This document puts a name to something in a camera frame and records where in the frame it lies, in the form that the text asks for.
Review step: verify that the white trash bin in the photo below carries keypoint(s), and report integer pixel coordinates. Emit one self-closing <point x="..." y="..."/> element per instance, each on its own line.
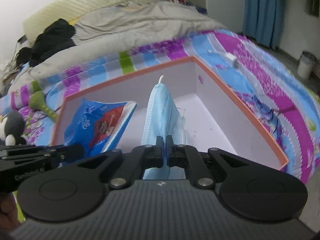
<point x="307" y="62"/>

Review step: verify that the black white penguin plush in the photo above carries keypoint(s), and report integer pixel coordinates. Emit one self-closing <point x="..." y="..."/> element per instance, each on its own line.
<point x="12" y="128"/>

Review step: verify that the grey blanket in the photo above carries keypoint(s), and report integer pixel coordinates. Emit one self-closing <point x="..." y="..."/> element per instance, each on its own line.
<point x="114" y="29"/>

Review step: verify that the cream quilted headboard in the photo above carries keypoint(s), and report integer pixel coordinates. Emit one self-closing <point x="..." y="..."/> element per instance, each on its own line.
<point x="68" y="10"/>

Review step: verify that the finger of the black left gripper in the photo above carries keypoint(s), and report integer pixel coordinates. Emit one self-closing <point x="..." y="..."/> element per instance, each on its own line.
<point x="70" y="152"/>
<point x="29" y="161"/>

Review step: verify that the blue tissue packet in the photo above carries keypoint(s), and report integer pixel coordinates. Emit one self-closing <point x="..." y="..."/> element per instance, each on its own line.
<point x="98" y="127"/>

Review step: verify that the blue curtain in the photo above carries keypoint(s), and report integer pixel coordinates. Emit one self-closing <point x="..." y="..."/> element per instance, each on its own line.
<point x="263" y="21"/>

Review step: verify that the black clothing pile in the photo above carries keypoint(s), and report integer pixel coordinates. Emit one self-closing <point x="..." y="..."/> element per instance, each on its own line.
<point x="55" y="38"/>

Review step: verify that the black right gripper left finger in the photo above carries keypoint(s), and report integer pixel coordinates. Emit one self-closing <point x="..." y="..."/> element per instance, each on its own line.
<point x="120" y="170"/>

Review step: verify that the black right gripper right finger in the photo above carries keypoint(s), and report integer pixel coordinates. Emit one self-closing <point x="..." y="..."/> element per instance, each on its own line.
<point x="203" y="169"/>

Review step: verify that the blue surgical face mask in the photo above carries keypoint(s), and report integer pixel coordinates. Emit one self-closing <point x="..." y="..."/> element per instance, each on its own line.
<point x="163" y="118"/>

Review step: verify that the white charger with cable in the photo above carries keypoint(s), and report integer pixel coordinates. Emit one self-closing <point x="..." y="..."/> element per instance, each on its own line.
<point x="245" y="84"/>

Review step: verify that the colourful striped bed sheet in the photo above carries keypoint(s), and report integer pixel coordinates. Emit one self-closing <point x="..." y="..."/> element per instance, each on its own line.
<point x="287" y="109"/>

